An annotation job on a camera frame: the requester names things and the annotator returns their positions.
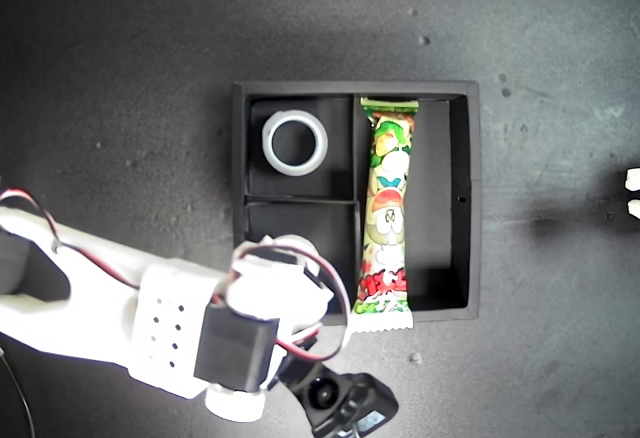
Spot thin black cable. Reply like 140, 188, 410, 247
0, 340, 37, 438

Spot green printed snack bar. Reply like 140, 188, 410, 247
348, 96, 421, 335

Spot large white tape roll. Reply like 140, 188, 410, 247
261, 109, 330, 178

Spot black compartment tray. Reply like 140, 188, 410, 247
231, 80, 483, 323

